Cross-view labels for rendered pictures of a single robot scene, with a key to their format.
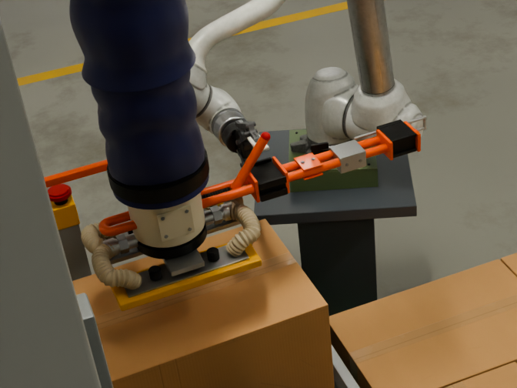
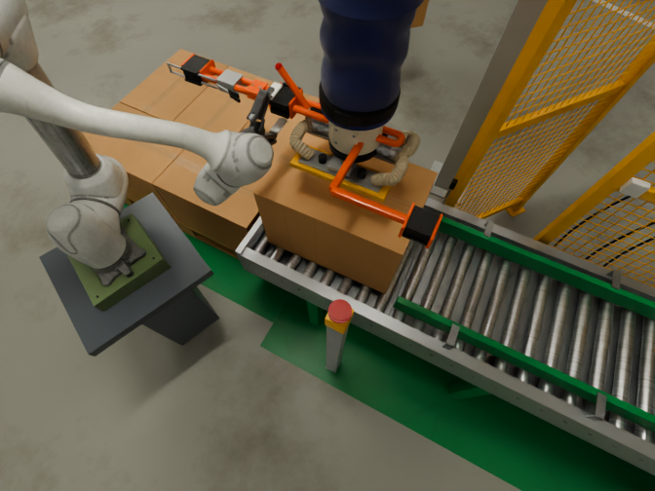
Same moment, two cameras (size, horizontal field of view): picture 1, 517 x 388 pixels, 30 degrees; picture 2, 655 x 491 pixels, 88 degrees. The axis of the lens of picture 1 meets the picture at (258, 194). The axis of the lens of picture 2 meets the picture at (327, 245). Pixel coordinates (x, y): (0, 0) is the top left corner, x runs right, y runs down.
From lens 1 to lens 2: 2.63 m
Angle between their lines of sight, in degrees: 77
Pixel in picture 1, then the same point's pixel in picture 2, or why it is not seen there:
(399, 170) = not seen: hidden behind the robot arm
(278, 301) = (316, 142)
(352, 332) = (249, 209)
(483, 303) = (193, 172)
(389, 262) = not seen: hidden behind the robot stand
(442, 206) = (33, 339)
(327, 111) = (106, 219)
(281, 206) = (191, 261)
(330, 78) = (73, 209)
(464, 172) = not seen: outside the picture
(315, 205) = (179, 243)
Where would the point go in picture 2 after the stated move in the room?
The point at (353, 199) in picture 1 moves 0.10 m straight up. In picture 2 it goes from (161, 226) to (150, 213)
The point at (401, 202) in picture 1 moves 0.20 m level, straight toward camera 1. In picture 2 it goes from (152, 200) to (194, 179)
